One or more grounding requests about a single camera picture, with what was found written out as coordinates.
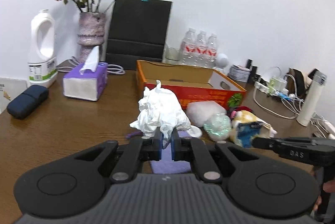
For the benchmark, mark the dark blue glasses case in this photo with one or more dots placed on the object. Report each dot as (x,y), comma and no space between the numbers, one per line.
(28,101)

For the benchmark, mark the red orange cardboard box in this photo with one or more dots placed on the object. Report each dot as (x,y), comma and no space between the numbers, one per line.
(190,84)

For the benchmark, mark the yellow white plush toy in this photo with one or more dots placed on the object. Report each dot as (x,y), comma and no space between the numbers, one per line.
(246,126)

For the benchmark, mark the purple cloth towel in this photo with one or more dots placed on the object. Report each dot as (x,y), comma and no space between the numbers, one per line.
(167,166)

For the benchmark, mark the glass cup with spoon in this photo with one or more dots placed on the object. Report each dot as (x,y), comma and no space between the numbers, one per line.
(171,56)

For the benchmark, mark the small grey tin box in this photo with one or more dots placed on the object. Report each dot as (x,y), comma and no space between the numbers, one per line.
(239,73)

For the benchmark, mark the white cotton pad pack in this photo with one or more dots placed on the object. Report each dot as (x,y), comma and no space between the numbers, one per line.
(200,112)

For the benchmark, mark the white thermos bottle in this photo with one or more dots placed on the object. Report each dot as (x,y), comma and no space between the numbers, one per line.
(311,100)

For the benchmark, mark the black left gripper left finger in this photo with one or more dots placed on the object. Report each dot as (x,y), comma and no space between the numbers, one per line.
(74,184)

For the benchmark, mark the purple tissue pack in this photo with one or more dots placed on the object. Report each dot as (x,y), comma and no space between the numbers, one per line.
(88,80)

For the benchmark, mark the middle water bottle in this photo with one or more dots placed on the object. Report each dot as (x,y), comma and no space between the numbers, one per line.
(200,48)

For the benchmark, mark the white power strip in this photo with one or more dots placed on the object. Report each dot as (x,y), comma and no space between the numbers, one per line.
(272,92)

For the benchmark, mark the small white round lid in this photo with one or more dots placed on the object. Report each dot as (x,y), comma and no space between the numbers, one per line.
(194,132)

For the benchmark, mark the right water bottle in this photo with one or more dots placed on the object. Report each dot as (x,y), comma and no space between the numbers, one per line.
(212,47)

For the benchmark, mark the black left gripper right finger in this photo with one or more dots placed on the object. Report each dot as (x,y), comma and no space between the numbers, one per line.
(256,184)

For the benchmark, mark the mottled purple vase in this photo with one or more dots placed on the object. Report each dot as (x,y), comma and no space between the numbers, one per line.
(91,32)

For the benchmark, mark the black paper bag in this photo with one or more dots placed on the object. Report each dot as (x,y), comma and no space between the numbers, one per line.
(138,31)

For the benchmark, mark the white detergent bottle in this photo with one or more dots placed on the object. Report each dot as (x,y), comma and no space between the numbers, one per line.
(42,59)

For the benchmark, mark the water bottle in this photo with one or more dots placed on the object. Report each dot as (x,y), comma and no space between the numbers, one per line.
(187,47)
(200,48)
(212,47)

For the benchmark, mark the iridescent plastic bag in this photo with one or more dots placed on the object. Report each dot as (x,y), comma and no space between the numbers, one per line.
(218,127)

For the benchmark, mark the left water bottle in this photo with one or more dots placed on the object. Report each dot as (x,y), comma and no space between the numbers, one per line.
(187,47)

